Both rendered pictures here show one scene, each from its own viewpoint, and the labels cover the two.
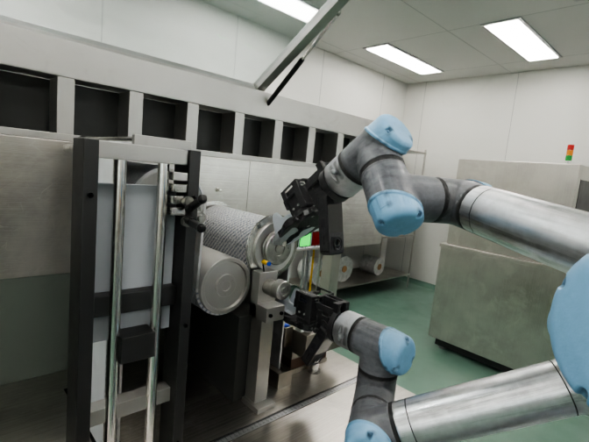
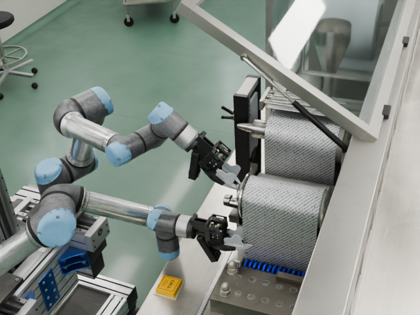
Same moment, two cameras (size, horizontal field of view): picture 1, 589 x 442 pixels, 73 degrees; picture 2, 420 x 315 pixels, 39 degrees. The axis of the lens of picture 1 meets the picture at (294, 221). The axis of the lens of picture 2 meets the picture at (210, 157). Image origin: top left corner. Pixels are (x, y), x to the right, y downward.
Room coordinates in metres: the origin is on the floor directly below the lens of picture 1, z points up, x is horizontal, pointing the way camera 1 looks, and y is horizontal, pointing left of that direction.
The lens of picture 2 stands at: (2.17, -0.64, 2.44)
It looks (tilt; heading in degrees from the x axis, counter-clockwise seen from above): 35 degrees down; 157
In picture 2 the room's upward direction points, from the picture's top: 4 degrees counter-clockwise
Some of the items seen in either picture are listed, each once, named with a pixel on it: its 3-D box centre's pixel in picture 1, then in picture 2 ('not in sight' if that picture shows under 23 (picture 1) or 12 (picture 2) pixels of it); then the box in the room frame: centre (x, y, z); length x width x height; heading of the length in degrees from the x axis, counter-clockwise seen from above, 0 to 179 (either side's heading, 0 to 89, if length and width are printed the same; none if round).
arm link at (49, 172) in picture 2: not in sight; (51, 177); (0.09, -0.45, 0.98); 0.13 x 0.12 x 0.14; 108
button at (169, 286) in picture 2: not in sight; (169, 286); (0.82, -0.23, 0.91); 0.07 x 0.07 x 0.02; 43
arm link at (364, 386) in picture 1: (373, 398); (167, 240); (0.71, -0.18, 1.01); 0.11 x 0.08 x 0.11; 166
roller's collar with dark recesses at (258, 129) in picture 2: not in sight; (262, 129); (0.69, 0.21, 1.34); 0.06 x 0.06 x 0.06; 43
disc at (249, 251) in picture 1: (273, 246); (246, 194); (0.88, 0.04, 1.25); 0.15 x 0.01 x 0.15; 133
